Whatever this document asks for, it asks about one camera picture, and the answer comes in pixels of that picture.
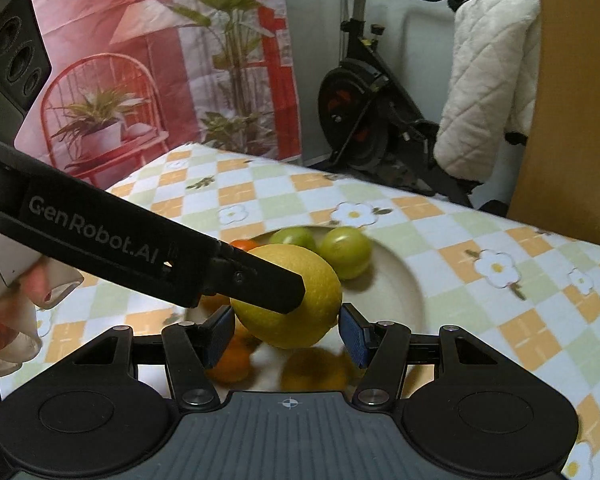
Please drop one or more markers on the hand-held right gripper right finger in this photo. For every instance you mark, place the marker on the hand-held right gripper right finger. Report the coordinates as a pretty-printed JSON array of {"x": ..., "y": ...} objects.
[{"x": 352, "y": 336}]

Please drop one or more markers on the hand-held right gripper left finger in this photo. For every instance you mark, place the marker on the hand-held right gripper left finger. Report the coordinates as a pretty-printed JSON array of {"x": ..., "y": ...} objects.
[{"x": 222, "y": 336}]

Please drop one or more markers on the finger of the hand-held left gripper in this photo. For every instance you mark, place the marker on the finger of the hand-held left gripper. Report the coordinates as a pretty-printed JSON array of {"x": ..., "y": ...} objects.
[{"x": 270, "y": 285}]

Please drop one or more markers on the bright orange tangerine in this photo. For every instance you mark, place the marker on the bright orange tangerine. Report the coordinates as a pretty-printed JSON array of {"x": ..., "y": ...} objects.
[
  {"x": 243, "y": 245},
  {"x": 235, "y": 365}
]

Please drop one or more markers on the greenish orange tangerine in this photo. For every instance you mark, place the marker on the greenish orange tangerine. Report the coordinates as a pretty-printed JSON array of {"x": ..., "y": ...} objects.
[{"x": 215, "y": 304}]

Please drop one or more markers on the yellow lemon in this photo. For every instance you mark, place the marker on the yellow lemon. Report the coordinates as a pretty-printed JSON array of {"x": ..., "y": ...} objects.
[{"x": 310, "y": 315}]

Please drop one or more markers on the yellow orange tangerine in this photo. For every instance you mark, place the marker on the yellow orange tangerine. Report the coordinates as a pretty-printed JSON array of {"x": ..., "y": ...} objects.
[{"x": 312, "y": 370}]

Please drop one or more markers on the green round fruit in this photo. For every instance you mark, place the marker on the green round fruit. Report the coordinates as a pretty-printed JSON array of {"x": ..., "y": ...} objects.
[
  {"x": 347, "y": 252},
  {"x": 292, "y": 237}
]

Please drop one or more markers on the beige round plate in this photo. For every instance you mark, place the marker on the beige round plate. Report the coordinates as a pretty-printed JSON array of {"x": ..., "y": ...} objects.
[{"x": 395, "y": 290}]

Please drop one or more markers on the checkered floral tablecloth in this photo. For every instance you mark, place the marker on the checkered floral tablecloth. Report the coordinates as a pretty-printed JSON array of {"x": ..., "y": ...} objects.
[{"x": 480, "y": 310}]

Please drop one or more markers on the red printed backdrop cloth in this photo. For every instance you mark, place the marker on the red printed backdrop cloth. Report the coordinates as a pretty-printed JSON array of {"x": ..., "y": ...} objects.
[{"x": 180, "y": 60}]

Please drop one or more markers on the black exercise bike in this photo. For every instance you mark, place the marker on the black exercise bike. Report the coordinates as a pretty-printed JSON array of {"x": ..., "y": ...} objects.
[{"x": 360, "y": 110}]

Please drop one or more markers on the white quilted blanket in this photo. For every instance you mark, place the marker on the white quilted blanket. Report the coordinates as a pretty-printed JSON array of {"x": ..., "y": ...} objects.
[{"x": 485, "y": 90}]

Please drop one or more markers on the wooden board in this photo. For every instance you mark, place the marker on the wooden board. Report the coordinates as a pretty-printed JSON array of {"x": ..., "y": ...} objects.
[{"x": 575, "y": 110}]

